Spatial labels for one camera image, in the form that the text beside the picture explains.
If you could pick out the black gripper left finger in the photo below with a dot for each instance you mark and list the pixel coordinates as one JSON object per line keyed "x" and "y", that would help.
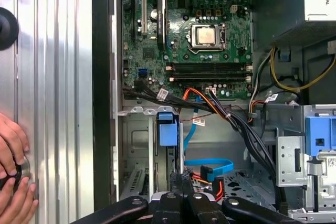
{"x": 168, "y": 208}

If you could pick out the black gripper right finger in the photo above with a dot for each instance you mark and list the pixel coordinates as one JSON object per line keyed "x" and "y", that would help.
{"x": 202, "y": 208}

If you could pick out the hard disk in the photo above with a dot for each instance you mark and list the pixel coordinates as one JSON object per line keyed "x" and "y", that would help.
{"x": 168, "y": 134}

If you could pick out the metal disk bay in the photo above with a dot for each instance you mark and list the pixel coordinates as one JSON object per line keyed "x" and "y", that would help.
{"x": 136, "y": 129}

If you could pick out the person's right hand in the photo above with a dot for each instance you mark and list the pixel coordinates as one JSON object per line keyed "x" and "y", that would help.
{"x": 18, "y": 205}

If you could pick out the person's left hand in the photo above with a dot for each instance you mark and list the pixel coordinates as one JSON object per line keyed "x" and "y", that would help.
{"x": 13, "y": 134}

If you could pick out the grey metal drive cage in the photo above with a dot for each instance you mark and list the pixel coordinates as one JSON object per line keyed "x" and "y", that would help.
{"x": 288, "y": 155}

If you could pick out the black RAM slot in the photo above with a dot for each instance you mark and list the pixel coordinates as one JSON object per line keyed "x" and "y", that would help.
{"x": 210, "y": 66}
{"x": 210, "y": 77}

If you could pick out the blue plastic drive latch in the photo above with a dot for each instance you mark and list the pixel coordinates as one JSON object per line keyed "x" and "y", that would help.
{"x": 315, "y": 129}

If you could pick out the black PC case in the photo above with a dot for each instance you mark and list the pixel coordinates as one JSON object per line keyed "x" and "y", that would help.
{"x": 101, "y": 77}

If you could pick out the CPU socket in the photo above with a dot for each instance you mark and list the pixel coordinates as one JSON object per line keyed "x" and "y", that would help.
{"x": 207, "y": 47}

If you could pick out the silver CPU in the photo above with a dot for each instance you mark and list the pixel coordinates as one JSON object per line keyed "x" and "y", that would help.
{"x": 207, "y": 35}

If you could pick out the black graphics card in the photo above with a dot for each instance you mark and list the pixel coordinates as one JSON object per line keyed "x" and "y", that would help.
{"x": 160, "y": 19}

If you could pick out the black expansion slot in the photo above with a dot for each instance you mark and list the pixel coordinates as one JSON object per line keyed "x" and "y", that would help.
{"x": 132, "y": 16}

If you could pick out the white expansion slot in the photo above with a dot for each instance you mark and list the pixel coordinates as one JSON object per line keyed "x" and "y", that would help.
{"x": 144, "y": 11}

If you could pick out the green motherboard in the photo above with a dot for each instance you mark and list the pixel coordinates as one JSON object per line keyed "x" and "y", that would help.
{"x": 183, "y": 6}

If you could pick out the grey power supply unit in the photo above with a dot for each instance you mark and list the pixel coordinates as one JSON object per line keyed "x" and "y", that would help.
{"x": 278, "y": 3}

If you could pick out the black round knob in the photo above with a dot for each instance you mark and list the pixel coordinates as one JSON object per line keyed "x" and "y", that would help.
{"x": 8, "y": 28}

